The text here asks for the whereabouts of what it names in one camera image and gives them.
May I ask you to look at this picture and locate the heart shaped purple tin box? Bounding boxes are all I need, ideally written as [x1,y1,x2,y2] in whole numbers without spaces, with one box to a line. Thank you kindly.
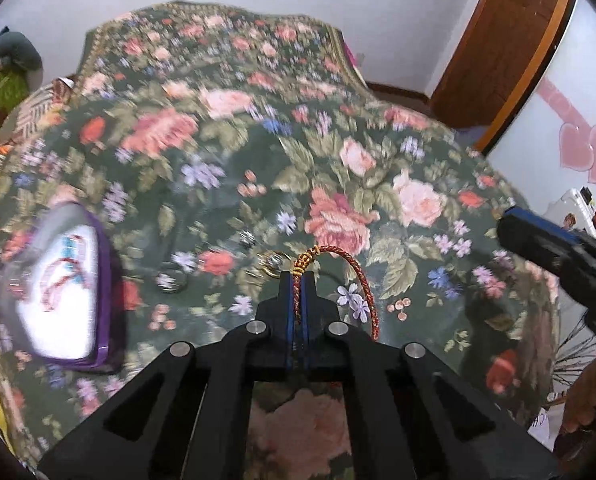
[0,202,115,373]

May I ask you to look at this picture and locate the dark green pillow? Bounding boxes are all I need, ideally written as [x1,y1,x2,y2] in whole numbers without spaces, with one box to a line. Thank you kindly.
[0,30,42,72]

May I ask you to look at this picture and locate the red string turquoise bead bracelet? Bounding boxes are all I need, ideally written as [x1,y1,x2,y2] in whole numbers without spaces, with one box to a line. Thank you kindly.
[38,234,98,311]

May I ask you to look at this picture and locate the white wardrobe with pink hearts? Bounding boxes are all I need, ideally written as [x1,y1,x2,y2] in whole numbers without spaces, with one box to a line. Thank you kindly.
[488,0,596,223]

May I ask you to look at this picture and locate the red gold braided bracelet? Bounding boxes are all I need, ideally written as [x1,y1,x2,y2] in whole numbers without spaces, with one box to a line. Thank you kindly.
[289,244,381,356]

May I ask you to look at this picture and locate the person right hand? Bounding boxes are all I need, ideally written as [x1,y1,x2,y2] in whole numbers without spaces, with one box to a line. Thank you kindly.
[559,358,596,434]

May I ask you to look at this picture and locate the floral green bed cover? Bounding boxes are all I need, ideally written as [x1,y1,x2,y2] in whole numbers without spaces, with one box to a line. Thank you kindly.
[0,2,558,466]

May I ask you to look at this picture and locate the striped patterned quilt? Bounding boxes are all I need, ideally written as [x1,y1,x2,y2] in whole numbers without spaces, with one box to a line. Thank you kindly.
[0,77,74,170]

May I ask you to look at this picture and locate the gold ring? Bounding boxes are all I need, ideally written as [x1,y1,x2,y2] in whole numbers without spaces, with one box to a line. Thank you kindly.
[249,250,294,281]

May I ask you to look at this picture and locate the wooden door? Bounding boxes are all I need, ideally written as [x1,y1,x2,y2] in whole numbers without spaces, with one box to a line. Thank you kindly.
[431,0,574,154]

